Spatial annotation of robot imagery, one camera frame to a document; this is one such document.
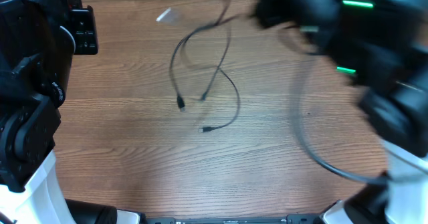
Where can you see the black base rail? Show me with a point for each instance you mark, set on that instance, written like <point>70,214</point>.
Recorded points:
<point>288,219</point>

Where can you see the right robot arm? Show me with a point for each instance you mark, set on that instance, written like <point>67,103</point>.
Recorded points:
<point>374,42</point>

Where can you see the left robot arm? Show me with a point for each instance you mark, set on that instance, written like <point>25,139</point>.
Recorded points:
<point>39,39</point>

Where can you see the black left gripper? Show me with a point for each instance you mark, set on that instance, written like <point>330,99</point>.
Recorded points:
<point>82,23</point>

